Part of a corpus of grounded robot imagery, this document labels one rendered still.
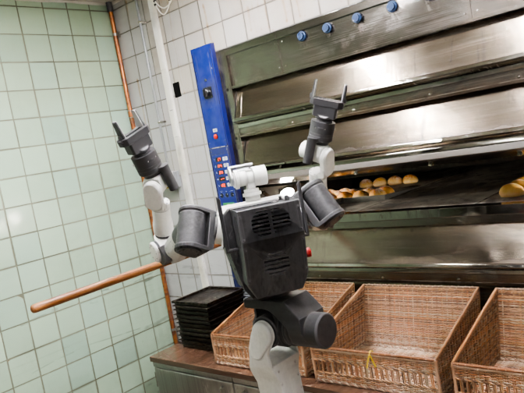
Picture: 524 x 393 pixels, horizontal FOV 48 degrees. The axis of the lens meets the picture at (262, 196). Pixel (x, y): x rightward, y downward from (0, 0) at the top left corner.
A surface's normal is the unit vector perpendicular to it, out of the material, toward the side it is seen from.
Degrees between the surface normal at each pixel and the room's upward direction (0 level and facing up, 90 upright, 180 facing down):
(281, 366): 84
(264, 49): 90
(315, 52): 90
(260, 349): 90
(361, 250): 70
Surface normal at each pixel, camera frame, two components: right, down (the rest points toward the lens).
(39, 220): 0.73, -0.07
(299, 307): 0.39, -0.75
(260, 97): -0.67, -0.19
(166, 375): -0.65, 0.19
